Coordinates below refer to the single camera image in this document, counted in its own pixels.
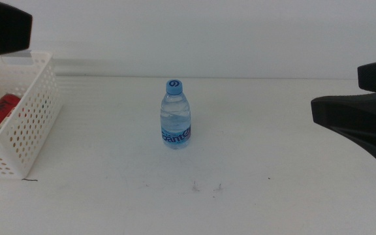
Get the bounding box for clear water bottle blue cap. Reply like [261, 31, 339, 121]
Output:
[159, 78, 193, 150]

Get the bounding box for white perforated plastic basket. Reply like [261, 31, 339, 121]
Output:
[0, 50, 62, 180]

